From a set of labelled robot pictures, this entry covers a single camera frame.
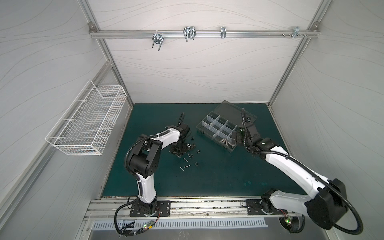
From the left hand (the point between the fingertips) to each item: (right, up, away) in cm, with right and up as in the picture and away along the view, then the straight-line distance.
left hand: (182, 151), depth 94 cm
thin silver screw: (+1, -9, -8) cm, 11 cm away
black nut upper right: (+6, +7, +7) cm, 12 cm away
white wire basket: (-43, +18, -25) cm, 53 cm away
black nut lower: (+9, -6, -6) cm, 12 cm away
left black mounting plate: (-8, -24, -20) cm, 32 cm away
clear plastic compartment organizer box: (+27, +17, +8) cm, 32 cm away
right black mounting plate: (+38, -23, -20) cm, 49 cm away
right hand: (+36, +14, -11) cm, 41 cm away
